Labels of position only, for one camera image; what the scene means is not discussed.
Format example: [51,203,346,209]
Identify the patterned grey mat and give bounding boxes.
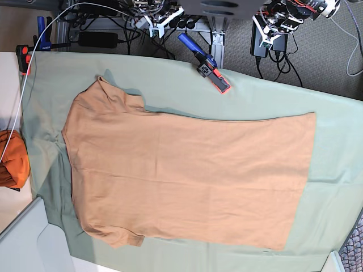
[339,211,363,272]

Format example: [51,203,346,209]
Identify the green table cloth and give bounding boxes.
[22,52,362,271]

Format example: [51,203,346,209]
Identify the black power brick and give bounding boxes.
[77,31,119,49]

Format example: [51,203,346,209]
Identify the tan T-shirt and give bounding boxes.
[62,78,316,250]

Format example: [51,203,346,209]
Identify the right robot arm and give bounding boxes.
[121,0,184,38]

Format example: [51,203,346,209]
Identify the white cable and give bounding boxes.
[0,2,148,164]

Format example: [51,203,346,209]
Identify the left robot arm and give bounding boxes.
[252,0,340,50]

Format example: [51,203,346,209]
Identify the grey plastic bin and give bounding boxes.
[1,197,75,271]

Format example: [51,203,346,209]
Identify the blue orange bar clamp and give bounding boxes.
[178,33,231,94]

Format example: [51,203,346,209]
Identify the black power adapter pair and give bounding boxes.
[250,23,288,58]

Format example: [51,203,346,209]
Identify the black orange corner clamp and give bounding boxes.
[15,16,71,75]

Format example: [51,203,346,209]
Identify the orange folded cloth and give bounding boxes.
[1,130,30,191]

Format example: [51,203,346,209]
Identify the aluminium frame post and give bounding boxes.
[199,15,230,69]

